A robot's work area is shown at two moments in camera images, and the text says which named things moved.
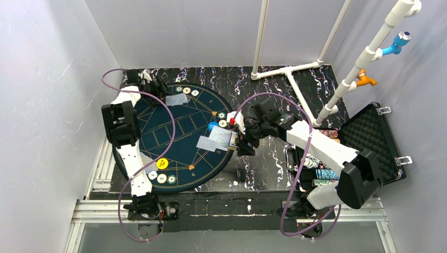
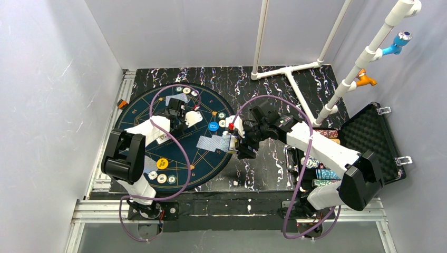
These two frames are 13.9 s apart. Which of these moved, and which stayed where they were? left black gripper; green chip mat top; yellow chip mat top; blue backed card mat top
Moved: left black gripper
Stayed: yellow chip mat top; green chip mat top; blue backed card mat top
